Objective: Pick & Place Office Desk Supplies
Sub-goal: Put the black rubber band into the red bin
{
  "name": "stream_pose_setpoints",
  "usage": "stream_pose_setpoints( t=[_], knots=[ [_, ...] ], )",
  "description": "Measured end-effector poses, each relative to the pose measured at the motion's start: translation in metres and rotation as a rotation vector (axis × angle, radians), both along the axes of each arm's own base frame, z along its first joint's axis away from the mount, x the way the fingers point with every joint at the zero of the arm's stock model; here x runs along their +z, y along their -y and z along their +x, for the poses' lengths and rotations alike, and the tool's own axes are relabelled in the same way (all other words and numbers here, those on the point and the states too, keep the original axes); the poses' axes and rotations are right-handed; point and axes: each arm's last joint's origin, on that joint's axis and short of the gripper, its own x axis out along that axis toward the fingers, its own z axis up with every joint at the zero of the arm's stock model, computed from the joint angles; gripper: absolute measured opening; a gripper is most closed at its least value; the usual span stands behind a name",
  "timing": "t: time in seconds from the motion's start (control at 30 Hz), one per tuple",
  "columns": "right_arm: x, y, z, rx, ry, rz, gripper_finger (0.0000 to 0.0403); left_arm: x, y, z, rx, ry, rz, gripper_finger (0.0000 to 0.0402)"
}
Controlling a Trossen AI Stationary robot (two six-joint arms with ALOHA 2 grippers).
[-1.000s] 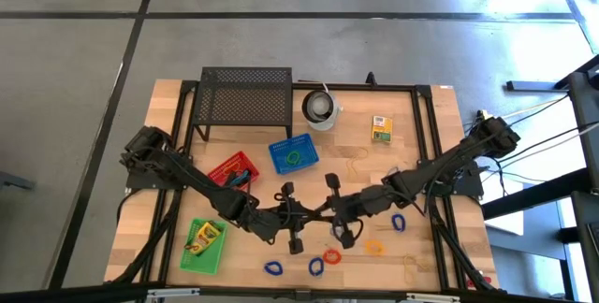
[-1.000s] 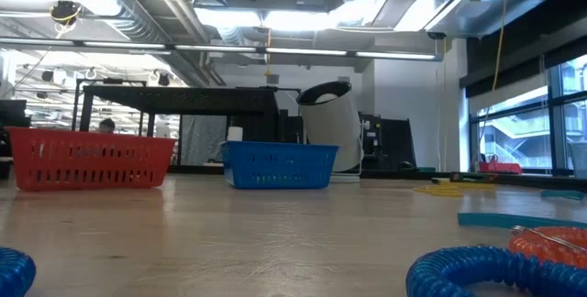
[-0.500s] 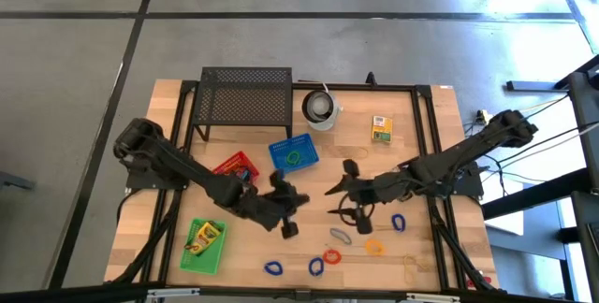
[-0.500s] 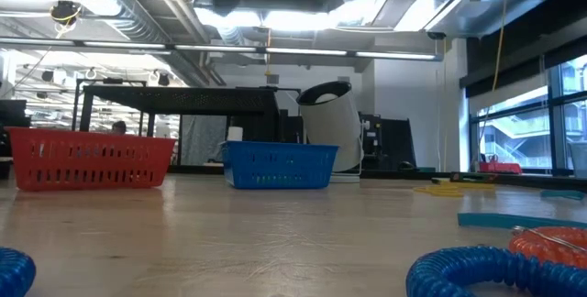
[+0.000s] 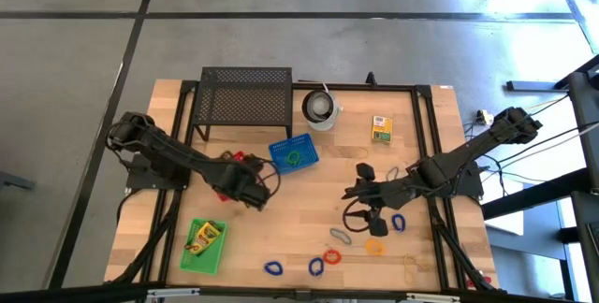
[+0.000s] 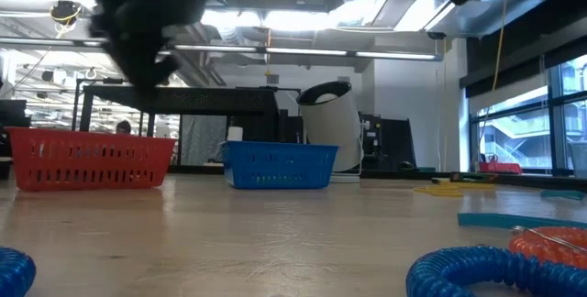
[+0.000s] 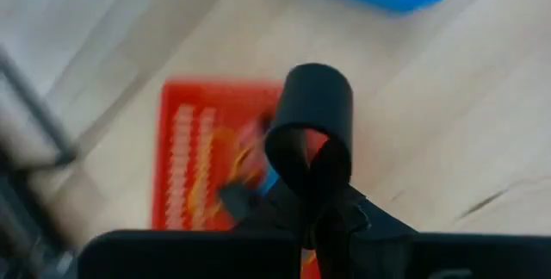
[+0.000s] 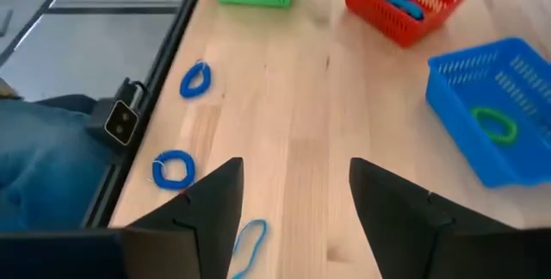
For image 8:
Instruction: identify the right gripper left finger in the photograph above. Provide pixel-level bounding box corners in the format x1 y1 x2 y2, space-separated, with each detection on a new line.
123 157 245 279

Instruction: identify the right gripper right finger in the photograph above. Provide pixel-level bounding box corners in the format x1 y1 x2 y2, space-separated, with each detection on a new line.
349 157 520 279

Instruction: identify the grey-blue rubber band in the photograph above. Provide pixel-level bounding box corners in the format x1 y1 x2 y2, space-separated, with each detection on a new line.
231 218 269 279
376 0 426 22

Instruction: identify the blue plastic basket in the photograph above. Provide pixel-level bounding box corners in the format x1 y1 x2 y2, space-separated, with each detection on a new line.
424 36 551 189

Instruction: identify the green coil ring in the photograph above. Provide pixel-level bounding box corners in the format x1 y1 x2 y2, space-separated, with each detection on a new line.
470 106 519 146

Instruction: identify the red plastic basket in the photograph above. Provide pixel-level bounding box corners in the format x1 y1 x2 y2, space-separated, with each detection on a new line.
338 0 477 50

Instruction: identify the small table-level camera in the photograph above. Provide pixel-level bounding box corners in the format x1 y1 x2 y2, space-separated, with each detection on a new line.
85 77 150 147

